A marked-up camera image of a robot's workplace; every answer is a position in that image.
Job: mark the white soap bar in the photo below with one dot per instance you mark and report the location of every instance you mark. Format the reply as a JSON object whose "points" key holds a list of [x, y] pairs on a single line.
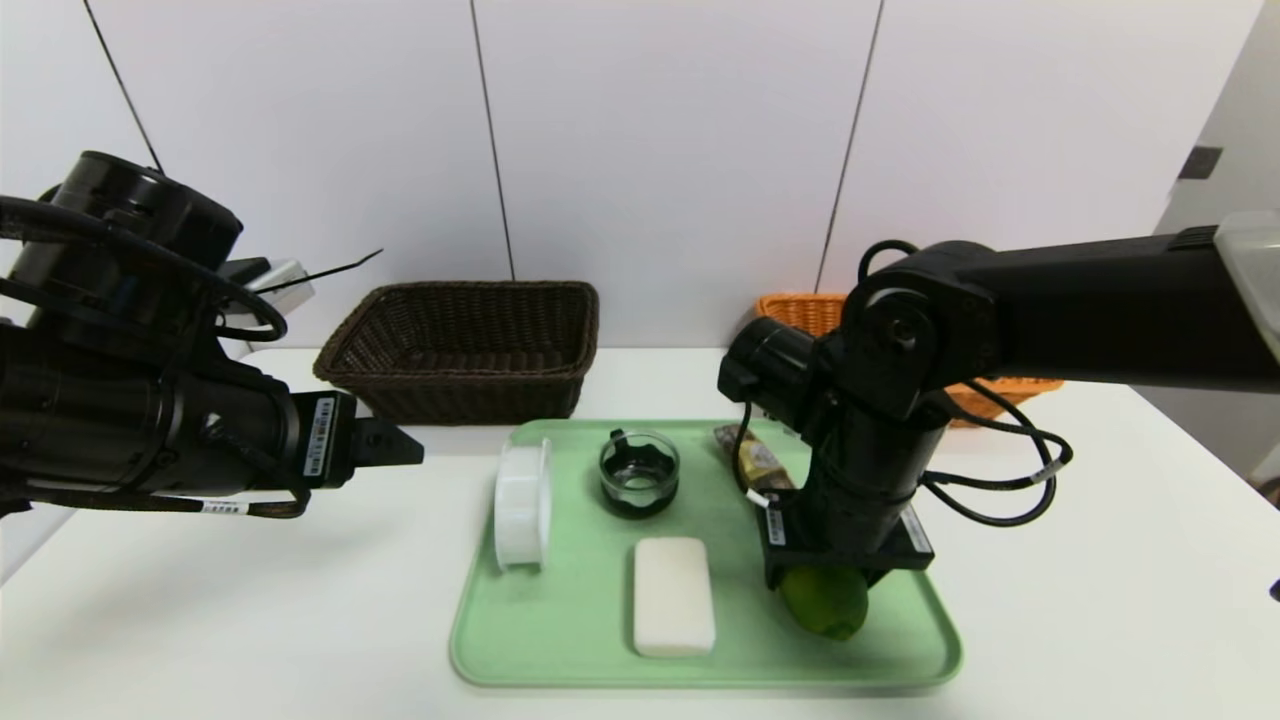
{"points": [[673, 597]]}

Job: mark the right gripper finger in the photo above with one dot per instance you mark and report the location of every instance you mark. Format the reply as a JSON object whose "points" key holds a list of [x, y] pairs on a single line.
{"points": [[775, 578], [873, 577]]}

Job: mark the clear chocolate pack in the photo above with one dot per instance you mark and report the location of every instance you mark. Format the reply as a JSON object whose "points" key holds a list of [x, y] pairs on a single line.
{"points": [[765, 460]]}

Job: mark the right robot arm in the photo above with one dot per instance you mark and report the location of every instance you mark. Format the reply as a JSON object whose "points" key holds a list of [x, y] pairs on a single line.
{"points": [[1100, 310]]}

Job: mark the green lime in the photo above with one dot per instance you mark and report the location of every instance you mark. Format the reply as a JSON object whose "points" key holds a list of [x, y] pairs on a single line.
{"points": [[830, 605]]}

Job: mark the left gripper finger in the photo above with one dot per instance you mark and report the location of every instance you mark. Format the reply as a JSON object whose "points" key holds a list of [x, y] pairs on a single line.
{"points": [[385, 448]]}

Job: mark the light green plastic tray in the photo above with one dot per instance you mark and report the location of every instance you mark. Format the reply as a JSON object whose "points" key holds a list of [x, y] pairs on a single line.
{"points": [[570, 620]]}

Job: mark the black wall fixture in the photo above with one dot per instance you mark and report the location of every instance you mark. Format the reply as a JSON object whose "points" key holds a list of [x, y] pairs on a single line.
{"points": [[1200, 163]]}

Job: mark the orange wicker basket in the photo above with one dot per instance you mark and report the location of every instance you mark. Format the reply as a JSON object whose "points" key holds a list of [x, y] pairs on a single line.
{"points": [[800, 312]]}

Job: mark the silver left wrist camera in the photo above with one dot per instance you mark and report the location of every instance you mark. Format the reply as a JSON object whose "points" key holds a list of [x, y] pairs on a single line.
{"points": [[285, 285]]}

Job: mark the dark brown wicker basket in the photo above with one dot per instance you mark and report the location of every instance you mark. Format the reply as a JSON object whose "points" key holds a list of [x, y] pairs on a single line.
{"points": [[470, 385]]}

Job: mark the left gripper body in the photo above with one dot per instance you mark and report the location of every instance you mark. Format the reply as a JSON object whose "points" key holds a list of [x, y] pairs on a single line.
{"points": [[326, 438]]}

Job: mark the white round plastic container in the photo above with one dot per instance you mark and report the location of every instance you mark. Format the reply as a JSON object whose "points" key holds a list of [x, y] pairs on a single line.
{"points": [[522, 505]]}

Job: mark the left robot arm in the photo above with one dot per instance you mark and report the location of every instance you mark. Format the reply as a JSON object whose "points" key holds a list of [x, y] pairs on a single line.
{"points": [[100, 420]]}

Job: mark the small glass cup black base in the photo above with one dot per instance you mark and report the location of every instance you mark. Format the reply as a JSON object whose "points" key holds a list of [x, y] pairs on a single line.
{"points": [[638, 480]]}

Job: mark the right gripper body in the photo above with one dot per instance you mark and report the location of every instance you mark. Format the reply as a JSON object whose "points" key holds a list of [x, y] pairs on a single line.
{"points": [[848, 548]]}

